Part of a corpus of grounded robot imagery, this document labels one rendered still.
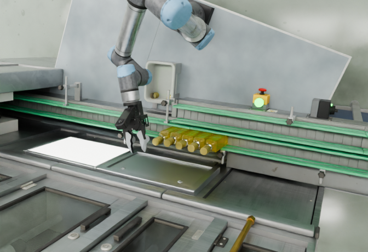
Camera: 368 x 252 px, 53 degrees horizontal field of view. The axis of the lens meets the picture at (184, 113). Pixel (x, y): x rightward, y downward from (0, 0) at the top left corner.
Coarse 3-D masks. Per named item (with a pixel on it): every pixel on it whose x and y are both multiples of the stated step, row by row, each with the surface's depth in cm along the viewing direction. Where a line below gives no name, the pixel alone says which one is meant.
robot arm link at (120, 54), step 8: (128, 0) 139; (136, 0) 136; (128, 8) 142; (136, 8) 139; (144, 8) 140; (128, 16) 144; (136, 16) 143; (128, 24) 146; (136, 24) 146; (120, 32) 152; (128, 32) 149; (136, 32) 150; (120, 40) 153; (128, 40) 152; (112, 48) 163; (120, 48) 156; (128, 48) 156; (112, 56) 162; (120, 56) 159; (128, 56) 160; (120, 64) 161
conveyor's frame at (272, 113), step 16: (32, 96) 231; (48, 96) 226; (64, 96) 230; (144, 112) 201; (160, 112) 203; (256, 112) 176; (272, 112) 175; (288, 112) 178; (352, 128) 161; (320, 160) 169
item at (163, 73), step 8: (152, 64) 204; (160, 64) 204; (168, 64) 195; (152, 72) 206; (160, 72) 205; (168, 72) 204; (152, 80) 207; (160, 80) 206; (168, 80) 204; (152, 88) 208; (160, 88) 207; (168, 88) 205; (144, 96) 204; (160, 96) 208
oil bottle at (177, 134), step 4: (180, 128) 183; (184, 128) 184; (172, 132) 175; (176, 132) 175; (180, 132) 176; (184, 132) 177; (172, 136) 172; (176, 136) 172; (180, 136) 172; (176, 140) 172
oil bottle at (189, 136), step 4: (188, 132) 177; (192, 132) 178; (196, 132) 179; (200, 132) 180; (184, 136) 171; (188, 136) 170; (192, 136) 171; (188, 140) 169; (192, 140) 171; (188, 144) 170
